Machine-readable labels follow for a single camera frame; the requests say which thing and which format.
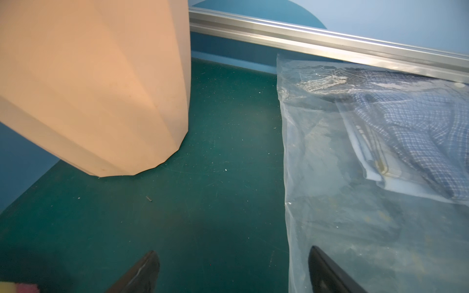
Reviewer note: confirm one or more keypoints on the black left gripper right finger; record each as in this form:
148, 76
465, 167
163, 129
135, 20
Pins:
327, 276

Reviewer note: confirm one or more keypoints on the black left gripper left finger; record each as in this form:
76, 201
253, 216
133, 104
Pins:
140, 278

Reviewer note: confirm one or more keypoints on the clear plastic vacuum bag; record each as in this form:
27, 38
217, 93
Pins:
350, 194

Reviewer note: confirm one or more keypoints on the blue checked shirt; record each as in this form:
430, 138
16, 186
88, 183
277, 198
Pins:
424, 121

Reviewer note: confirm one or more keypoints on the beige faceted flower pot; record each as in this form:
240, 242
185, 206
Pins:
103, 85

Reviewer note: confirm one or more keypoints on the aluminium back rail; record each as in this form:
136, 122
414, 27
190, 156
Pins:
333, 45

